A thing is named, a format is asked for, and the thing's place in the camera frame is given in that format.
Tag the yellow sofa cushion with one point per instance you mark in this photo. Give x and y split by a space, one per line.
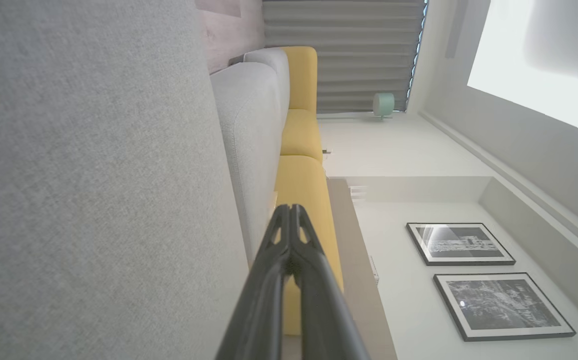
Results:
301 75
304 185
300 135

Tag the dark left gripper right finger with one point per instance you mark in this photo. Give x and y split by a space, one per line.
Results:
321 310

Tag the small black framed picture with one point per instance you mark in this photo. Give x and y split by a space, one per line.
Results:
461 245

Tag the mint green lamp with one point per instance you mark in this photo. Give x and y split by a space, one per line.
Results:
384 104

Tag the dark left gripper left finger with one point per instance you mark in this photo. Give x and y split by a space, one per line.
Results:
264 300

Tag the grey pleated curtain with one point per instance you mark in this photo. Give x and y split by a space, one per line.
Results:
344 50

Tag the large black framed picture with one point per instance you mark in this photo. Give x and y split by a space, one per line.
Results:
504 306

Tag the large grey sofa seat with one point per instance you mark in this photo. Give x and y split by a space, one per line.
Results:
94 190

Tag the grey sofa cushion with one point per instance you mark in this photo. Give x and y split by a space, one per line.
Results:
271 75
249 150

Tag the white wall socket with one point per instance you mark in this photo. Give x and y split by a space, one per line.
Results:
374 270

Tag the beige wooden wall ledge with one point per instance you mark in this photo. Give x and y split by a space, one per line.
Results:
359 280

